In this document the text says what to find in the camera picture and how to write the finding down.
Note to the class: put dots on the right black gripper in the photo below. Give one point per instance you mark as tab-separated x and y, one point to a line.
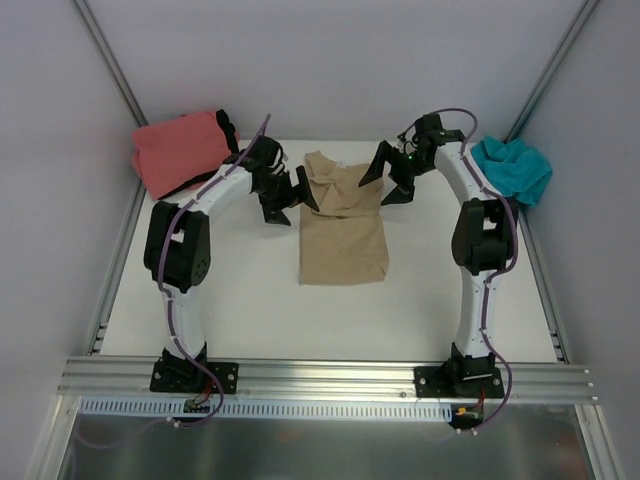
396	170

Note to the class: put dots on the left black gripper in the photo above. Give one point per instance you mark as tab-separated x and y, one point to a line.
286	195

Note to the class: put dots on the beige t shirt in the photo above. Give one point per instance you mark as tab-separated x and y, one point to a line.
343	242

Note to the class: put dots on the teal t shirt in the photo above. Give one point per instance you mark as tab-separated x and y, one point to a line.
514	169

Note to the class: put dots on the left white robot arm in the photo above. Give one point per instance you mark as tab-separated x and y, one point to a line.
178	251

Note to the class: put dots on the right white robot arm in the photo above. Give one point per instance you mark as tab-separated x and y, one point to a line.
484	246

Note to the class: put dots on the folded black t shirt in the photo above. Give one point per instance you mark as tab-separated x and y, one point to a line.
212	141

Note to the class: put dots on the folded pink t shirt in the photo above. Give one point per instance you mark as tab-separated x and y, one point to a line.
157	158

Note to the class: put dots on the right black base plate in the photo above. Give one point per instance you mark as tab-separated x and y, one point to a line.
437	382

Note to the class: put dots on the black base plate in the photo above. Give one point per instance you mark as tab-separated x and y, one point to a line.
437	382
220	377

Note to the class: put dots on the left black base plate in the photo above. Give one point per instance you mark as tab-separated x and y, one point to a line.
220	377

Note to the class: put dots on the white slotted cable duct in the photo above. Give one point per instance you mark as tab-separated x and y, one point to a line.
156	407

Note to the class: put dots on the right corner aluminium post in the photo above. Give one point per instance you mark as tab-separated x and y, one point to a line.
552	67

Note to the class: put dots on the corner aluminium post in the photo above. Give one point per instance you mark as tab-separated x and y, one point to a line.
552	67
99	40

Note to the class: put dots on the aluminium mounting rail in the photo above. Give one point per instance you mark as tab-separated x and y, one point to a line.
532	383

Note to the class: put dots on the left corner aluminium post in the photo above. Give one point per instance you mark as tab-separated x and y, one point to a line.
99	40

